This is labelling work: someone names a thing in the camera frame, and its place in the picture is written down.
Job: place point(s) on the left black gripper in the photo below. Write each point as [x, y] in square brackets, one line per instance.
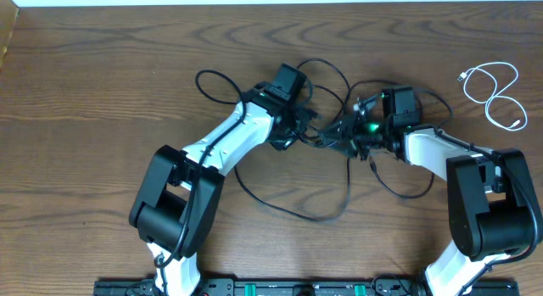
[305, 116]

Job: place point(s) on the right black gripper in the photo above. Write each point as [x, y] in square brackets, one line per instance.
[354, 124]

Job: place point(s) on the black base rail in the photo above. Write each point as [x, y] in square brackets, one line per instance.
[381, 285]

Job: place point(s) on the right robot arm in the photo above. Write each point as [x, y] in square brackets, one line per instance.
[494, 213]

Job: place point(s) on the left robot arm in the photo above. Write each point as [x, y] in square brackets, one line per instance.
[176, 204]

